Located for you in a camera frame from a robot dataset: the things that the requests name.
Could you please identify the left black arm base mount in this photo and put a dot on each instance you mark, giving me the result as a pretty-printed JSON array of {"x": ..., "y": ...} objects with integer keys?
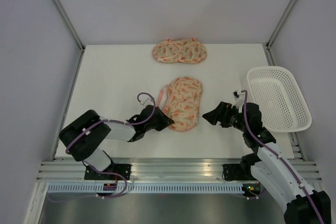
[{"x": 109, "y": 173}]

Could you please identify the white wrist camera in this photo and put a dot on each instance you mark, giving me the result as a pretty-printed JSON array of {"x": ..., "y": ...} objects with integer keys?
[
  {"x": 146, "y": 101},
  {"x": 239, "y": 99}
]

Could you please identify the white perforated plastic basket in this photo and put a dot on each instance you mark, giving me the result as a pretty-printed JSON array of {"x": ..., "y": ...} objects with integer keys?
[{"x": 280, "y": 99}]

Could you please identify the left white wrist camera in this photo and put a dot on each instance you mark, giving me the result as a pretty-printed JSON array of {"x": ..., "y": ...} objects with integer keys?
[{"x": 146, "y": 101}]

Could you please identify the left aluminium frame post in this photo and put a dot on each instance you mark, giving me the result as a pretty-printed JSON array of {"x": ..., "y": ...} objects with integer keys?
[{"x": 65, "y": 18}]

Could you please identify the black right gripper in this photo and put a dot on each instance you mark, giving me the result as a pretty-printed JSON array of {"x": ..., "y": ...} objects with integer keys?
[{"x": 223, "y": 109}]

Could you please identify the floral mesh laundry bag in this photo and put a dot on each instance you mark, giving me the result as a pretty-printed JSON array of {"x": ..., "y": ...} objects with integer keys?
[
  {"x": 188, "y": 51},
  {"x": 182, "y": 102}
]

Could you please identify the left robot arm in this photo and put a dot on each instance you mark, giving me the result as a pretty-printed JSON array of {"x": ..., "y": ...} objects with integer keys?
[{"x": 83, "y": 136}]

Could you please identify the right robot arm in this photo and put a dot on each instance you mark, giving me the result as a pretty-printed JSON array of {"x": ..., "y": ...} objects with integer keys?
[{"x": 300, "y": 202}]

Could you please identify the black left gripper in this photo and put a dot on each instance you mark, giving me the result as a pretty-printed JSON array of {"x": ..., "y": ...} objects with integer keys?
[{"x": 165, "y": 121}]

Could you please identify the aluminium frame post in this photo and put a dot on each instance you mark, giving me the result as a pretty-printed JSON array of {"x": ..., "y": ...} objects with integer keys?
[
  {"x": 65, "y": 18},
  {"x": 290, "y": 6}
]

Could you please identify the right aluminium frame post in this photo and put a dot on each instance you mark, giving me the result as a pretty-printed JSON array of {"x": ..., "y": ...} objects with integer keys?
[{"x": 290, "y": 6}]

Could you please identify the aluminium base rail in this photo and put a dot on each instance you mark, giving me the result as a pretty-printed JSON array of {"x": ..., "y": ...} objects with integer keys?
[{"x": 145, "y": 170}]

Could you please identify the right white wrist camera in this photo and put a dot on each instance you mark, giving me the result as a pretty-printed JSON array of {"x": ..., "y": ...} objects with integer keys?
[{"x": 239, "y": 99}]

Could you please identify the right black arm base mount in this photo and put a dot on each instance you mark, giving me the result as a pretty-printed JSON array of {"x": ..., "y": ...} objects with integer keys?
[{"x": 241, "y": 171}]

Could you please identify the white slotted cable duct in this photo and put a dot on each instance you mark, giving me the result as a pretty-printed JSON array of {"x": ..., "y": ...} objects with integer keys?
[{"x": 156, "y": 188}]

